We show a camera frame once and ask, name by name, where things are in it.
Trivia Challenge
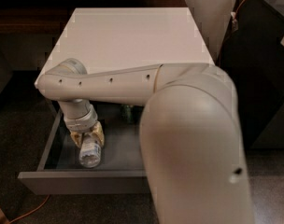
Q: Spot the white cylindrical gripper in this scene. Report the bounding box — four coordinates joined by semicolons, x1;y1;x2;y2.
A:
63;101;105;148

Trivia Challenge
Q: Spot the blue plastic water bottle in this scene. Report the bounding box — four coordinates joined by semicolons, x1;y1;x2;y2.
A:
78;133;102;168

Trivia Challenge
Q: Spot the grey top drawer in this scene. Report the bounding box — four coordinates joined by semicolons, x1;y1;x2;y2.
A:
18;103;149;195

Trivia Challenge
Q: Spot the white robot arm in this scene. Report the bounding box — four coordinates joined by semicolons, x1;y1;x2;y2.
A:
35;59;255;224

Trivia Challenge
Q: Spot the white-top grey drawer cabinet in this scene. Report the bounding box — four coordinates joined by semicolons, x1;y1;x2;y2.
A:
34;7;223;110

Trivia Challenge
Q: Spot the green metal can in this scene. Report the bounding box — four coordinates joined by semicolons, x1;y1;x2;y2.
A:
121;105;142;124

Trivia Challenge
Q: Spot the dark wooden bench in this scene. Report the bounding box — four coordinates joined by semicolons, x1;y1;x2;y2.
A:
0;0;187;34

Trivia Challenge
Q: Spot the orange floor cable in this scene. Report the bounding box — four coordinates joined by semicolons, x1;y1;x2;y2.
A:
7;194;51;224

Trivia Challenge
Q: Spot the orange cable with connector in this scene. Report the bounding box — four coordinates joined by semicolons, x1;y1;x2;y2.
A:
215;0;284;67

